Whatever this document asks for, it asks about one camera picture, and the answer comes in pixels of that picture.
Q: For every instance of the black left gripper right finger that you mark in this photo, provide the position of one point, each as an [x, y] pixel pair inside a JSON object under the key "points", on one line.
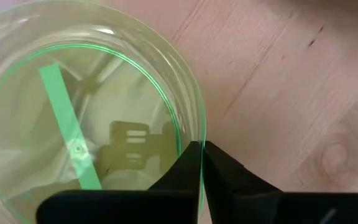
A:
{"points": [[275, 208]]}

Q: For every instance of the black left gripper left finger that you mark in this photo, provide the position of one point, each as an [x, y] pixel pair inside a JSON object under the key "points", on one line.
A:
{"points": [[129, 207]]}

